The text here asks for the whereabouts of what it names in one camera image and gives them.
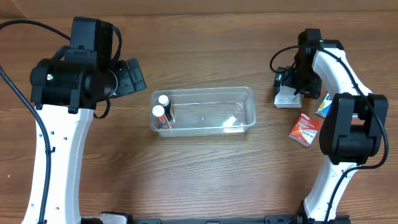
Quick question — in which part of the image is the white medicine box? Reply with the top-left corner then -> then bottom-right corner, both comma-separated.
274,86 -> 302,108

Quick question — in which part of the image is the dark bottle white cap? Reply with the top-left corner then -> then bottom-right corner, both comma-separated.
158,95 -> 174,121

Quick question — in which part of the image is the orange tube white cap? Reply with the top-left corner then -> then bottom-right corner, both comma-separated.
152,105 -> 170,129

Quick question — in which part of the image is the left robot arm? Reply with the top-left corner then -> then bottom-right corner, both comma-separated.
23,17 -> 146,223

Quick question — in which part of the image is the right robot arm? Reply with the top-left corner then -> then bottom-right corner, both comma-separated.
264,29 -> 389,223

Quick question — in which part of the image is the clear plastic container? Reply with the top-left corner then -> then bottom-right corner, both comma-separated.
150,86 -> 256,137

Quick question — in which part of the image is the blue yellow lozenge box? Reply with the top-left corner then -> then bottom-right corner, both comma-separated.
315,92 -> 332,118

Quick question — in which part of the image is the red medicine box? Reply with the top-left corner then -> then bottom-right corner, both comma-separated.
289,113 -> 322,147

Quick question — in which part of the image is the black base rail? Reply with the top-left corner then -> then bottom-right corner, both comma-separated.
80,211 -> 351,224

